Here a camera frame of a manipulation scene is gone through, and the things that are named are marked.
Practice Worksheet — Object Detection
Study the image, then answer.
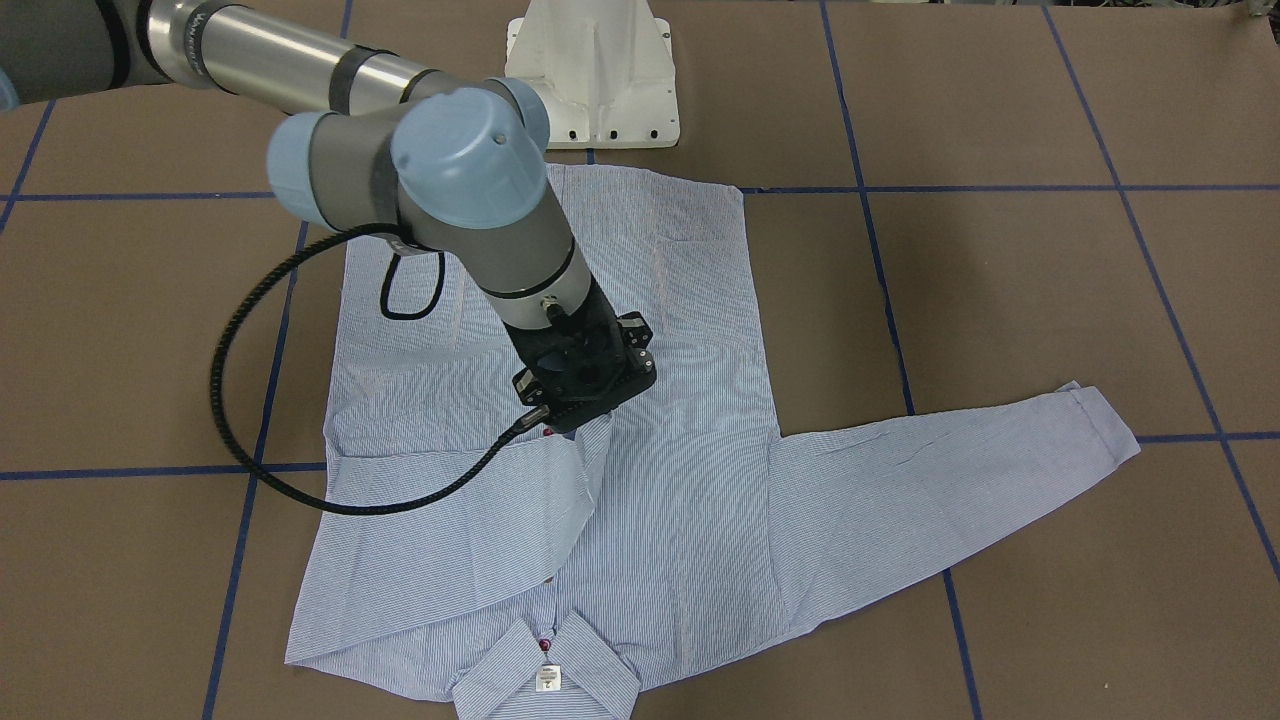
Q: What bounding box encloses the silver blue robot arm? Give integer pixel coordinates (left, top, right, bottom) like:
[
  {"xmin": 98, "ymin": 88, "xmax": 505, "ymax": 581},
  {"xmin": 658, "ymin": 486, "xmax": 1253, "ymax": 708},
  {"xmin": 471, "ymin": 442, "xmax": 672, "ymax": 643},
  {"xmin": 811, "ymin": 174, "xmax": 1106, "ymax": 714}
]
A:
[{"xmin": 1, "ymin": 1, "xmax": 657, "ymax": 433}]

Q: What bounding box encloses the light blue striped shirt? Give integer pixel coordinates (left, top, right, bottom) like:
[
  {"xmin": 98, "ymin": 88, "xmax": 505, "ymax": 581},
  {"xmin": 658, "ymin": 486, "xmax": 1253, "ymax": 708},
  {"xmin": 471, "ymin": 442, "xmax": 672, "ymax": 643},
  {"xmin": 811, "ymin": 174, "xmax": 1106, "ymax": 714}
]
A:
[{"xmin": 284, "ymin": 165, "xmax": 1140, "ymax": 719}]

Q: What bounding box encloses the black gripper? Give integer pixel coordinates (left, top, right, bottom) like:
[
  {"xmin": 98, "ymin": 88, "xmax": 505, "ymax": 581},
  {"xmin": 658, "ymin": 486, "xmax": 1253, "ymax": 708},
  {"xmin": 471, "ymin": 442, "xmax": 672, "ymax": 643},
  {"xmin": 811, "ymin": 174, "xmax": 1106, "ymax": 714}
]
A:
[{"xmin": 507, "ymin": 281, "xmax": 657, "ymax": 434}]

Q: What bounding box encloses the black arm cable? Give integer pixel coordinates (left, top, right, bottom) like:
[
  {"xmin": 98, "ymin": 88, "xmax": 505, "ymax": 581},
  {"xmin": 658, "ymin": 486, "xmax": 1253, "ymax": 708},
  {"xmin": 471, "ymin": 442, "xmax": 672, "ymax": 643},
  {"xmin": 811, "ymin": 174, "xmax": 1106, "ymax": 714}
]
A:
[{"xmin": 209, "ymin": 222, "xmax": 553, "ymax": 518}]

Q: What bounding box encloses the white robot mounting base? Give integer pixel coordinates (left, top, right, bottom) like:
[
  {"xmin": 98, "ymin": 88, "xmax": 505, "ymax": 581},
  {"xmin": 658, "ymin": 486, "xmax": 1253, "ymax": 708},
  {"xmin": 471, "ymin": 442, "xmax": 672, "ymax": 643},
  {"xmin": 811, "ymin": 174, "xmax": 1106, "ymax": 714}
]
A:
[{"xmin": 504, "ymin": 1, "xmax": 682, "ymax": 151}]

